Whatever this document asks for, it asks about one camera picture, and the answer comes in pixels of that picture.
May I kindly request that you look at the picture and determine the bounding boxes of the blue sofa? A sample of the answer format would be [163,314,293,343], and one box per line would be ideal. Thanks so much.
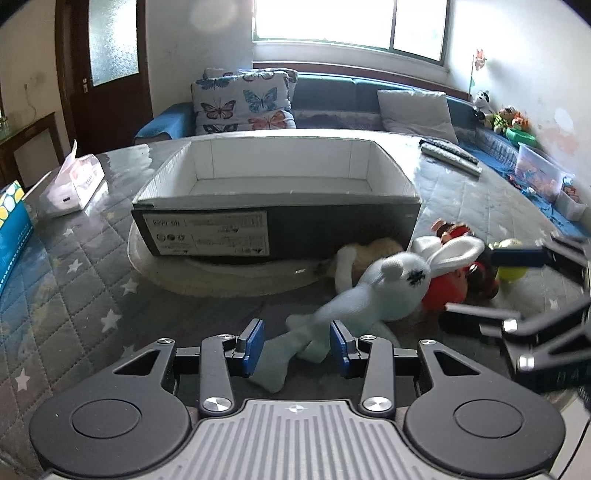
[133,71,591,239]

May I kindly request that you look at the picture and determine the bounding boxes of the dark wooden door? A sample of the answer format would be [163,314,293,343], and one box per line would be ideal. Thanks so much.
[55,0,152,155]

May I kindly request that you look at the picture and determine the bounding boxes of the black haired doll figure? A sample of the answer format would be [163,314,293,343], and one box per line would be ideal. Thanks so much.
[431,218,499,299]

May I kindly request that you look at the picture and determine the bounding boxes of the black white cardboard box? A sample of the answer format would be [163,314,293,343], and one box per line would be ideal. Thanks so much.
[131,129,421,263]

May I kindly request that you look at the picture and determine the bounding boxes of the small pinwheel flag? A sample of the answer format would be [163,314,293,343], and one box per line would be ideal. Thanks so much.
[468,49,487,95]

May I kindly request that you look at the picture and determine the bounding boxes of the grey remote control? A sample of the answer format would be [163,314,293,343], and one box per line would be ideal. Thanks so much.
[420,143,482,177]

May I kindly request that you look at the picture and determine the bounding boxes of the grey pillow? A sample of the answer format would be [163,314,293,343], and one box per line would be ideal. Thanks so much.
[378,90,458,144]

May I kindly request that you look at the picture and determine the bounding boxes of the white plush rabbit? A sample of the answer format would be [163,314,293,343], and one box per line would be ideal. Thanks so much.
[250,236,480,393]

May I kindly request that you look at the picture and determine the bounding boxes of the clear plastic storage bin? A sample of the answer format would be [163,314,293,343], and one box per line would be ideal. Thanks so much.
[515,143,575,203]

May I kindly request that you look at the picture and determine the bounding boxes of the black remote control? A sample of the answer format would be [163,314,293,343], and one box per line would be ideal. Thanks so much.
[420,138,479,165]

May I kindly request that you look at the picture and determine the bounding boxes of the blue yellow tissue box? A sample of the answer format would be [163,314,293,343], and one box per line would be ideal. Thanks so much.
[0,181,33,293]

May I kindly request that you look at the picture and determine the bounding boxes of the window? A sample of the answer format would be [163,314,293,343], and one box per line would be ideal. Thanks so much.
[253,0,451,63]

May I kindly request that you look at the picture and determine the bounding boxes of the green orange plush toys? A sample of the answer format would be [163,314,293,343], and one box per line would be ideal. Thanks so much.
[489,106,538,147]

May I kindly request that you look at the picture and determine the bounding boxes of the round beige mat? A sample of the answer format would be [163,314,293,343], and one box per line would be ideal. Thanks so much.
[127,225,329,298]

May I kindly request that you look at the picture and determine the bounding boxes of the dark wooden console table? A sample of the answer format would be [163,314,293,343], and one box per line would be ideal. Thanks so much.
[1,110,65,188]

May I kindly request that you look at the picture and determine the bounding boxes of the red round toy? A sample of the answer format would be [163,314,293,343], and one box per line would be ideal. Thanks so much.
[422,269,468,313]

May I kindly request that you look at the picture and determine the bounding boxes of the butterfly print pillow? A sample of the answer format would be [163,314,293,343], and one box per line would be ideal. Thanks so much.
[191,69,297,135]

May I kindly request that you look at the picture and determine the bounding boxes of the black white plush toy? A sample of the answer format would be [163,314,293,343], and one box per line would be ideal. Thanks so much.
[473,91,495,129]

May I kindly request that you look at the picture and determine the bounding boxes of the white tissue pack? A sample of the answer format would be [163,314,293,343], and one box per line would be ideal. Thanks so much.
[37,141,104,218]

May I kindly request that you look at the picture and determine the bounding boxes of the yellow green lemon toy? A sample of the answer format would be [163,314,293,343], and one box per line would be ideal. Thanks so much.
[489,238,527,283]

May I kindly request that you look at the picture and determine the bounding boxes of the tan peanut plush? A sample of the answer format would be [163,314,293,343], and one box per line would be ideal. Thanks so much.
[325,237,404,284]

